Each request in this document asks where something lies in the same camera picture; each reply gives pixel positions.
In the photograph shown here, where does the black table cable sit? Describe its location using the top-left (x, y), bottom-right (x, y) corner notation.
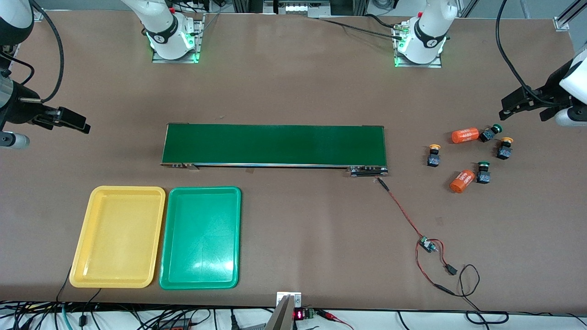
top-left (316, 13), bottom-right (404, 42)

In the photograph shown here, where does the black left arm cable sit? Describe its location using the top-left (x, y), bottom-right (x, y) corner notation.
top-left (495, 0), bottom-right (558, 107)

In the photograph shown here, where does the grey metal camera mount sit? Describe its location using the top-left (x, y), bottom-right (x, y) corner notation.
top-left (265, 292), bottom-right (302, 330)

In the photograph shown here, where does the red black conveyor wire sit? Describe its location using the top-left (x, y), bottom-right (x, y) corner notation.
top-left (376, 177), bottom-right (459, 296)

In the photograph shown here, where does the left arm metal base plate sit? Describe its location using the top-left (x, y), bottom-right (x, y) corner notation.
top-left (394, 23), bottom-right (443, 68)

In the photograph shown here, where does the orange cylinder marked 4680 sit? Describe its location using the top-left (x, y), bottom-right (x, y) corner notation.
top-left (451, 128), bottom-right (480, 144)
top-left (449, 170), bottom-right (475, 193)

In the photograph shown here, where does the black floor cable bundle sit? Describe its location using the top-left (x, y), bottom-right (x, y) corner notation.
top-left (0, 300), bottom-right (276, 330)

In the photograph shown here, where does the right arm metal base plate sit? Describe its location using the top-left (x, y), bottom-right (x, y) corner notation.
top-left (152, 14), bottom-right (205, 64)

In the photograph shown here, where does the yellow plastic tray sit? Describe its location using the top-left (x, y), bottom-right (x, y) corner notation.
top-left (69, 186), bottom-right (166, 289)

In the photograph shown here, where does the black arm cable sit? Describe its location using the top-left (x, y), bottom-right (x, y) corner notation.
top-left (0, 0), bottom-right (65, 104)
top-left (495, 0), bottom-right (558, 107)

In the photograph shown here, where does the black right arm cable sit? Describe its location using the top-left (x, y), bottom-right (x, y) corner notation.
top-left (0, 0), bottom-right (65, 104)

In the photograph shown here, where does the white electrical device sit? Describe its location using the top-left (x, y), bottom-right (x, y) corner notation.
top-left (274, 0), bottom-right (332, 18)

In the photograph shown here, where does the red clip lead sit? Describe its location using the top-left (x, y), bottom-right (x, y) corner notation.
top-left (316, 310), bottom-right (354, 330)

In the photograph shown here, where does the green plastic tray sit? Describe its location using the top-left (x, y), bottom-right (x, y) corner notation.
top-left (159, 186), bottom-right (242, 290)

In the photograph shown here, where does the thin black cable loop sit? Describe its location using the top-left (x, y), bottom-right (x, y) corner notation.
top-left (458, 264), bottom-right (509, 325)

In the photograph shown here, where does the green conveyor belt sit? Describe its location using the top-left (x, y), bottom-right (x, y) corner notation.
top-left (161, 123), bottom-right (389, 178)

